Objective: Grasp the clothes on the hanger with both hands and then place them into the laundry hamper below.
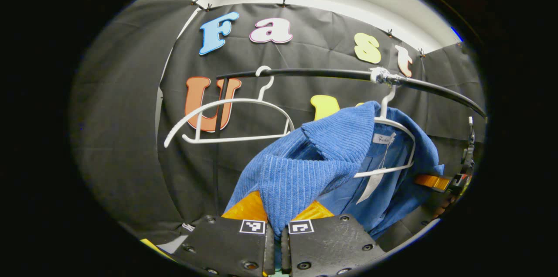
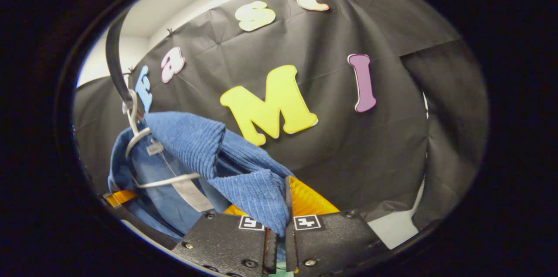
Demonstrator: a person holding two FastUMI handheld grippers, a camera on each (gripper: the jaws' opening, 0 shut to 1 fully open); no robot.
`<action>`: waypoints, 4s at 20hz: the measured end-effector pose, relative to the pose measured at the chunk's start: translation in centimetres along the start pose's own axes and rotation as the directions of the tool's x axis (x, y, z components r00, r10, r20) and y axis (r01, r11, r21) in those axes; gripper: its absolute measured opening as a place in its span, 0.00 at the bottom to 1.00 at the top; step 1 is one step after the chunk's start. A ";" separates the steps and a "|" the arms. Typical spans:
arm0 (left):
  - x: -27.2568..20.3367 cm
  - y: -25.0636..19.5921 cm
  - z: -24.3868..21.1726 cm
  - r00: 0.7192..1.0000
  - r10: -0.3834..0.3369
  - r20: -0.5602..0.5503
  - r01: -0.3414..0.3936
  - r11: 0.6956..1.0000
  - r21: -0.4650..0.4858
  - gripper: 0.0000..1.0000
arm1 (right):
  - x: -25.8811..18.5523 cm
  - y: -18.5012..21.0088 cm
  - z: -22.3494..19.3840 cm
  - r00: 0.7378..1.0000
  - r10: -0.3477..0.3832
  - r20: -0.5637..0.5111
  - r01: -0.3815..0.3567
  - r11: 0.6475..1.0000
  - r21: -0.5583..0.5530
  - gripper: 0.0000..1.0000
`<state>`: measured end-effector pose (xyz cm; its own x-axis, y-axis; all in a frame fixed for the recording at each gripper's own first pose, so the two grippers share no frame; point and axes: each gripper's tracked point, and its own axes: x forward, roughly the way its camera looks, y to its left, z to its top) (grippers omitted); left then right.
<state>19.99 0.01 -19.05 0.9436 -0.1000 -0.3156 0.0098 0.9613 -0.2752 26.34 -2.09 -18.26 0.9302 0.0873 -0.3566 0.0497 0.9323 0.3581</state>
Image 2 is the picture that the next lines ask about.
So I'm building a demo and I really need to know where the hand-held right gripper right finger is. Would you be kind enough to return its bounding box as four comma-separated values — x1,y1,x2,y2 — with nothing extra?
284,175,389,277

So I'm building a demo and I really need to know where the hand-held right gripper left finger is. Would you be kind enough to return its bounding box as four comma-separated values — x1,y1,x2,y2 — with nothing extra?
171,204,278,277

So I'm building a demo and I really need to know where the blue corduroy shirt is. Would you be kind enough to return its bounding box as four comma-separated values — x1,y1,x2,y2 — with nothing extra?
108,111,297,243

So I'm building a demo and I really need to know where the white plastic clothes hanger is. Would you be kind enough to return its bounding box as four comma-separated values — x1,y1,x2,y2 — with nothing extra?
124,89,201,189

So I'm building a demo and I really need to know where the black backdrop cloth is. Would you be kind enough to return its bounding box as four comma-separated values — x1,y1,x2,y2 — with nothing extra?
73,0,489,230

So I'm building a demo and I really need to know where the black clothes rail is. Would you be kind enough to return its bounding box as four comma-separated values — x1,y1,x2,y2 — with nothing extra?
105,11,136,112

